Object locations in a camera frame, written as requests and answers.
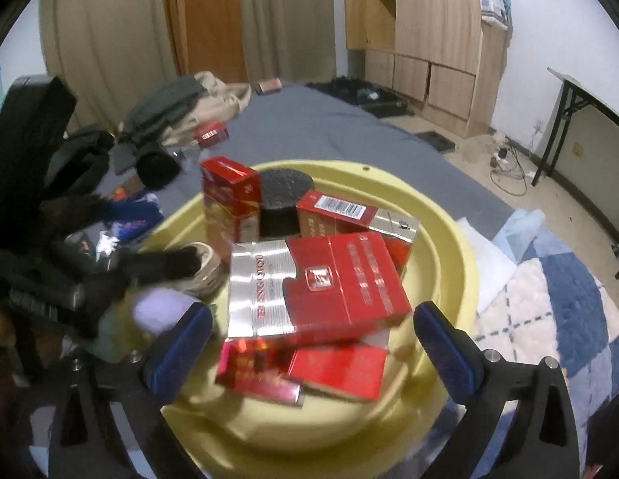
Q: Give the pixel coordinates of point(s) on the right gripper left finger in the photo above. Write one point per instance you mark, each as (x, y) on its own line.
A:
(108, 422)

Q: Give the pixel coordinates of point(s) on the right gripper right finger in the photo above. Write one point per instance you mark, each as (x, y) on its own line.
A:
(540, 442)

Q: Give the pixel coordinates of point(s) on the lavender round sponge pad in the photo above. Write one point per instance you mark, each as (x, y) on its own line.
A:
(157, 310)

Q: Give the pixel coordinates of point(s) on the shiny red gift box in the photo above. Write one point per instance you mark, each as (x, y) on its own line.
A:
(260, 374)

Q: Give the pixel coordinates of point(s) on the red white Double Happiness box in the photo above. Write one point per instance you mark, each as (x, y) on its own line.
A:
(232, 198)

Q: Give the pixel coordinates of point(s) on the red cigarette box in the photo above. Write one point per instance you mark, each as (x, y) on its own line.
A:
(350, 371)

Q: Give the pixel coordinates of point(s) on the black glitter foam disc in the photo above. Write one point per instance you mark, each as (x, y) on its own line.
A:
(281, 190)

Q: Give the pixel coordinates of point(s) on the red silver cigarette carton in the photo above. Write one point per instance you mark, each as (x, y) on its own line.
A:
(313, 290)

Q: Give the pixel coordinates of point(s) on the red box with barcode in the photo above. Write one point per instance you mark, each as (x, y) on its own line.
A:
(323, 215)

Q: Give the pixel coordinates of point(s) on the yellow oval plastic tray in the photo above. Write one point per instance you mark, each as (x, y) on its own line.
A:
(230, 436)

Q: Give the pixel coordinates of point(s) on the blue white plaid blanket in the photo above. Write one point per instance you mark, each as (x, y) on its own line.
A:
(536, 300)

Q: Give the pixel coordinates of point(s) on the silver tin with black heart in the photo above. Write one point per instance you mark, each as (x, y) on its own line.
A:
(210, 276)

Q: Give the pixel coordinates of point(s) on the pile of clothes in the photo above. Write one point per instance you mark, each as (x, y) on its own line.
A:
(171, 115)

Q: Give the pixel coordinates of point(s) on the beige curtain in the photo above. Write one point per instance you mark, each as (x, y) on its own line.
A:
(112, 53)

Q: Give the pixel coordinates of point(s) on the grey bed sheet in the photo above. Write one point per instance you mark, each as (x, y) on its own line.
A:
(299, 123)

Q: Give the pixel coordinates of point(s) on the black folding table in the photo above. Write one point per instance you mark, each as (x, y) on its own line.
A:
(581, 119)

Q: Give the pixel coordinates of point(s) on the black tool case on floor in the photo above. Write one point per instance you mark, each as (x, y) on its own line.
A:
(365, 95)

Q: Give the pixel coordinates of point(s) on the wooden cabinet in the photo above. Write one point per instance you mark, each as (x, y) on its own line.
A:
(439, 54)

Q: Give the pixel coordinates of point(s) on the power strip with cables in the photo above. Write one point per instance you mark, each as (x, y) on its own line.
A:
(507, 173)

